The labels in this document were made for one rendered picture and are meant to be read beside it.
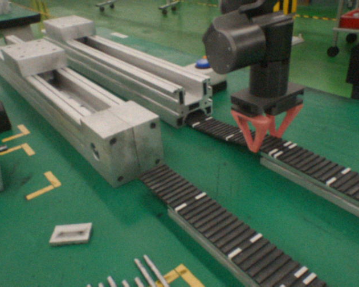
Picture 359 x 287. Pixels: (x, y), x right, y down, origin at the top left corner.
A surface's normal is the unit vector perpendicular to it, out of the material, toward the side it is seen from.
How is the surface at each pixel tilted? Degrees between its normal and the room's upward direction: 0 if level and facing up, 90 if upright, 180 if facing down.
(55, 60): 90
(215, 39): 89
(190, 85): 90
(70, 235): 0
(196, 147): 0
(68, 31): 90
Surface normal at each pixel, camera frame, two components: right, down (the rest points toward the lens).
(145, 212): -0.08, -0.85
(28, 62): 0.59, 0.37
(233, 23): 0.35, -0.33
